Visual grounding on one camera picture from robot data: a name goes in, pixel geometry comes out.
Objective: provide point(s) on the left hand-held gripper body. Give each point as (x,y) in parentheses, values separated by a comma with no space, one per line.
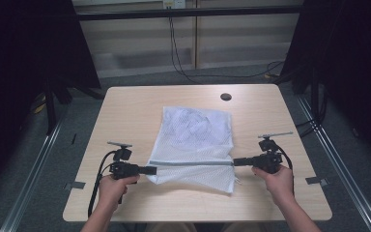
(122,168)

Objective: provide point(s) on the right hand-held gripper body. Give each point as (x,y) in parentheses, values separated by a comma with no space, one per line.
(269,159)

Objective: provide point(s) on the white mesh laundry bag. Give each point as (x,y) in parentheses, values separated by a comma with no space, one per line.
(193,151)

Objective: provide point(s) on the person's left hand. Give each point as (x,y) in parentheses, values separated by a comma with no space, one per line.
(113,191)

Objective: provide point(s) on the person's right hand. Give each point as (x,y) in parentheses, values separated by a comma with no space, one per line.
(279,183)

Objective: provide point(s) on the grey tape strip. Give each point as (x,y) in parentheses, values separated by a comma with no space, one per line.
(74,185)
(317,181)

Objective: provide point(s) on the small black floor object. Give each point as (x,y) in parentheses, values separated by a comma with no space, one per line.
(74,139)

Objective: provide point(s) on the white garment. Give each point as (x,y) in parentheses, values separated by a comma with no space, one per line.
(193,125)

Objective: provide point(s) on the round black table grommet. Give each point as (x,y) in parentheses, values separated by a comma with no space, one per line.
(226,96)

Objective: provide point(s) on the yellow plug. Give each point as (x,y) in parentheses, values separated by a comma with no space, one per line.
(268,76)

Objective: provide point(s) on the yellow floor object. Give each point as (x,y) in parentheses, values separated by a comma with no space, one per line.
(39,108)

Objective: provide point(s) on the black curtain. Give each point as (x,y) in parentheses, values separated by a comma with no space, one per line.
(29,64)
(351,64)

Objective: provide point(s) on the aluminium floor rail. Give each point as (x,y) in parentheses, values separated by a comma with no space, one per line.
(344,174)
(29,183)

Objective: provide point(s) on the black horizontal frame bar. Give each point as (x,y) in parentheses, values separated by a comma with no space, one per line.
(186,13)

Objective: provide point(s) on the white wall socket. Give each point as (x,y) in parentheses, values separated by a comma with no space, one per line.
(174,4)

